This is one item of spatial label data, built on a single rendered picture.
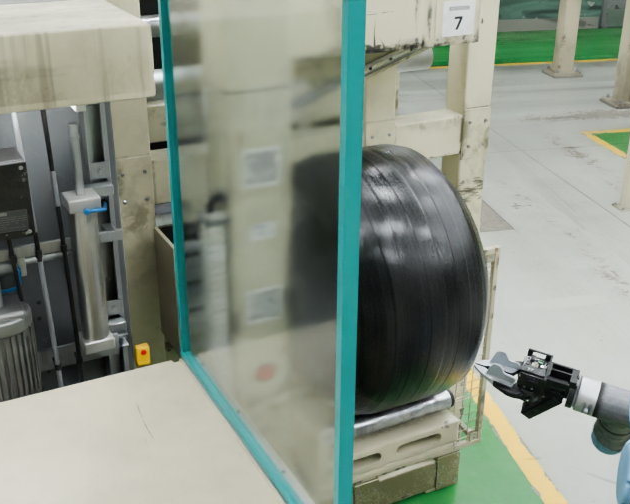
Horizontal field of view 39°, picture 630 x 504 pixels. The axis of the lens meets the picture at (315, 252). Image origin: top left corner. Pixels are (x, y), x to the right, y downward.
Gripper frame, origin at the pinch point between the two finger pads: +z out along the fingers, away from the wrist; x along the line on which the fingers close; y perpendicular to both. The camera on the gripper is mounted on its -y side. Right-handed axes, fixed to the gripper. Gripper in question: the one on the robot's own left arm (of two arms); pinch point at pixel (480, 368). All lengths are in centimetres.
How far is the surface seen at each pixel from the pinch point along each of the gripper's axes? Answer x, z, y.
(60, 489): 78, 42, 47
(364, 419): 15.8, 20.3, -9.6
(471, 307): 2.0, 3.9, 20.3
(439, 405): 2.9, 6.8, -13.9
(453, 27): -58, 28, 44
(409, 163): -17.4, 24.7, 35.9
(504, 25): -885, 154, -444
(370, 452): 20.1, 17.1, -14.5
